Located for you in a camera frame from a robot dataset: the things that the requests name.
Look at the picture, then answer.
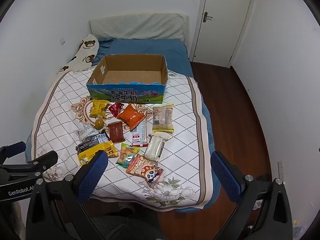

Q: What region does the dark red snack packet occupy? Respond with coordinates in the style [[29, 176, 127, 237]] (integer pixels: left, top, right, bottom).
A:
[[107, 121, 125, 143]]

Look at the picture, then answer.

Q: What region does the small red snack packet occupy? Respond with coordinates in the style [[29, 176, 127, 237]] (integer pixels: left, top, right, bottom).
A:
[[108, 102, 125, 118]]

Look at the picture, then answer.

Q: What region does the silver white snack packet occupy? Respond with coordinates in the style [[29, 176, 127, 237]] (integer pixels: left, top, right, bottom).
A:
[[78, 124, 99, 140]]

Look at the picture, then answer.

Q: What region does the colourful candy packet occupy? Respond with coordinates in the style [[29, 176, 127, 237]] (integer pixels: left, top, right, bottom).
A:
[[116, 142, 140, 168]]

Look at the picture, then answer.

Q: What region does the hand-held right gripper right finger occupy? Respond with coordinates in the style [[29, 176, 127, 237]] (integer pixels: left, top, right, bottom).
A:
[[211, 150, 293, 240]]

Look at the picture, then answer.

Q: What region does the white and red strip packet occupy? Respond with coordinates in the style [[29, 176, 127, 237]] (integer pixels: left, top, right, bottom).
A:
[[132, 122, 147, 147]]

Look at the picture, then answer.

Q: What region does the white quilted floral mat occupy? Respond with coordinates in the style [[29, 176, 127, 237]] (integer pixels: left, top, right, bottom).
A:
[[31, 69, 213, 212]]

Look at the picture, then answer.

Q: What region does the orange snack packet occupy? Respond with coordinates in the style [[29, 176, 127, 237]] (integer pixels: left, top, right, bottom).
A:
[[117, 104, 146, 130]]

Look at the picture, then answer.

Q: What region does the cardboard box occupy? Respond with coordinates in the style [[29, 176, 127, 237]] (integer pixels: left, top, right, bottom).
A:
[[86, 54, 167, 105]]

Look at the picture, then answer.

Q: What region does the plain white snack packet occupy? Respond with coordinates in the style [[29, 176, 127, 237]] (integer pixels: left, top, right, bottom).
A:
[[144, 134, 170, 162]]

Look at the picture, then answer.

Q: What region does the grey pillow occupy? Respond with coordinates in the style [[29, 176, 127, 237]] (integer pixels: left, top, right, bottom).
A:
[[89, 13, 190, 42]]

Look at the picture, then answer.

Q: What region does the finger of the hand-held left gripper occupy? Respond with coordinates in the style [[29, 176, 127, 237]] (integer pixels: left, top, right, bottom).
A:
[[0, 141, 27, 160], [0, 150, 59, 179]]

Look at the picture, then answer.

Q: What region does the yellow and black snack packet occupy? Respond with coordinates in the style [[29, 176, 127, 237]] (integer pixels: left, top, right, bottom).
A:
[[77, 140, 118, 166]]

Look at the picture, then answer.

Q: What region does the clear yellow-edged biscuit packet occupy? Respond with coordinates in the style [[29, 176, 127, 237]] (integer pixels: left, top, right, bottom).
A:
[[152, 102, 175, 133]]

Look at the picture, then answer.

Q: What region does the orange panda print packet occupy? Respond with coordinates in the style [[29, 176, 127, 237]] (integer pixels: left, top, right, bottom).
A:
[[126, 154, 164, 188]]

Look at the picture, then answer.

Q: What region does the blue bed sheet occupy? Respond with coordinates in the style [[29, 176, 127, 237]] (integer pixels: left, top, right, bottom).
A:
[[25, 38, 220, 213]]

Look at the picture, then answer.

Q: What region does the clear braised egg packet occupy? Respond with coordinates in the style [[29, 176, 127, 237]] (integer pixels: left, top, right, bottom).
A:
[[94, 115, 107, 130]]

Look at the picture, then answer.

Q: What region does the small yellow snack packet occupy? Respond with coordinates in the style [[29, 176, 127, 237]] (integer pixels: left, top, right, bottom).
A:
[[89, 99, 110, 118]]

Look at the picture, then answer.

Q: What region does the white door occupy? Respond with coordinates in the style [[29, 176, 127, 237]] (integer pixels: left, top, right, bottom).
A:
[[192, 0, 257, 68]]

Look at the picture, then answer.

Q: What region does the bear print pillow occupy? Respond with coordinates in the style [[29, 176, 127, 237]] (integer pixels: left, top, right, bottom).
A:
[[57, 34, 100, 74]]

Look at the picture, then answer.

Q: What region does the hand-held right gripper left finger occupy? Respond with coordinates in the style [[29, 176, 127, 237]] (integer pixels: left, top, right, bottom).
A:
[[26, 150, 109, 240]]

